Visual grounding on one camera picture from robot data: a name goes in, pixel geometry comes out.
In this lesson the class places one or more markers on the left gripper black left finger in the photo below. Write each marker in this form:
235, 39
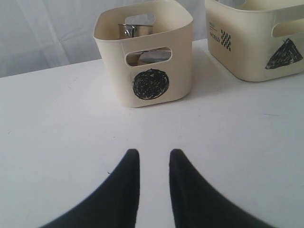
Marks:
114, 204

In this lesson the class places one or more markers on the white curtain backdrop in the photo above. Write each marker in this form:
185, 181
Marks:
41, 34

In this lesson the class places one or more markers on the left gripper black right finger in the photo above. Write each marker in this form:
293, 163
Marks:
197, 204

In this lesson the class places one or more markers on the cream bin with circle mark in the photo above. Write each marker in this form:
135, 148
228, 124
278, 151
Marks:
153, 83

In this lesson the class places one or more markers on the stainless steel mug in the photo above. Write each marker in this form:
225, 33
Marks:
154, 56
134, 30

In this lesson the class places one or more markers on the cream bin with triangle mark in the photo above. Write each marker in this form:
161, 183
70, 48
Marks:
259, 40

